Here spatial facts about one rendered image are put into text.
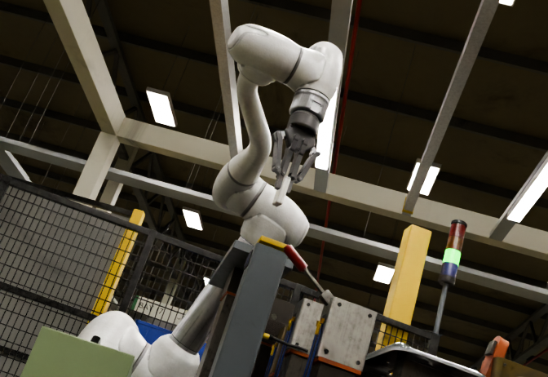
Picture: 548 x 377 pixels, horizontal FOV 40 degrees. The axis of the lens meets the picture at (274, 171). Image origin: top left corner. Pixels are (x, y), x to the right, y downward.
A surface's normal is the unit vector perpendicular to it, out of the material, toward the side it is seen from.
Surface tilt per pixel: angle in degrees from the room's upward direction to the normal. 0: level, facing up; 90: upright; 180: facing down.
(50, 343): 90
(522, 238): 90
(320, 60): 87
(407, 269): 90
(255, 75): 173
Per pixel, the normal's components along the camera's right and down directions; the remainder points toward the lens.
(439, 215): 0.00, -0.43
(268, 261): 0.22, -0.35
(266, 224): 0.00, 0.08
